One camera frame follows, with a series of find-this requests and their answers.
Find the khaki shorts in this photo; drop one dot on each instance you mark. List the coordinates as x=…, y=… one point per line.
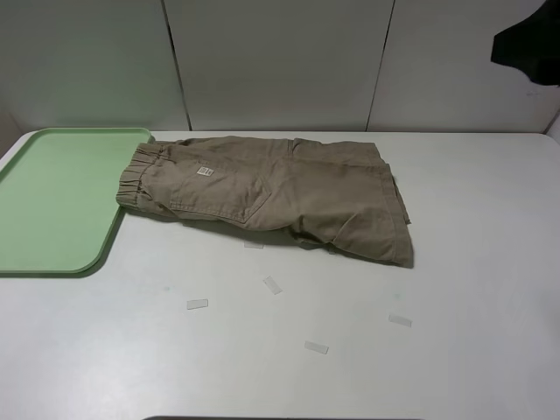
x=340, y=194

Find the clear tape strip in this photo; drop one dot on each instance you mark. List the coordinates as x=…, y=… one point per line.
x=400, y=320
x=197, y=304
x=272, y=285
x=253, y=245
x=316, y=347

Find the green plastic tray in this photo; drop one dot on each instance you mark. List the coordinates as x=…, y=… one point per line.
x=58, y=198

